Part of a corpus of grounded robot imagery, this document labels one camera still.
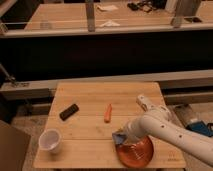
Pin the blue object on floor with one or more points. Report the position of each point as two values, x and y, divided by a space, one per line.
201 128

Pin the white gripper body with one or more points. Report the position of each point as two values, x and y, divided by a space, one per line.
134 132

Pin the grey metal post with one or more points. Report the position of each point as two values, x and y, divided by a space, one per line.
89 4
186 10

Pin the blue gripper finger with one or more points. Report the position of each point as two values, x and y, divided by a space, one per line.
119 137

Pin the grey metal post right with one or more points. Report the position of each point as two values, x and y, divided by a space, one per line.
186 10

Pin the orange ceramic bowl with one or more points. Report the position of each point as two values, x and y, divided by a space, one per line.
137 155

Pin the brown cardboard box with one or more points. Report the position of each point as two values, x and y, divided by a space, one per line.
13 147

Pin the white paper sheet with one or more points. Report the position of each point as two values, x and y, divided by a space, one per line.
107 8

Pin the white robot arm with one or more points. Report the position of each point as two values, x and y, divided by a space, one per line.
156 123

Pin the orange carrot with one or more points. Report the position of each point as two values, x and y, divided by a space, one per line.
107 115

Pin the wooden background table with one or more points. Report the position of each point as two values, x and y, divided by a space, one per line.
73 16

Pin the white crumpled paper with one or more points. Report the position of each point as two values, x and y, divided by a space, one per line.
109 23

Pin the black rectangular block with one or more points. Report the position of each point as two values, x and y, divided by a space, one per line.
68 112

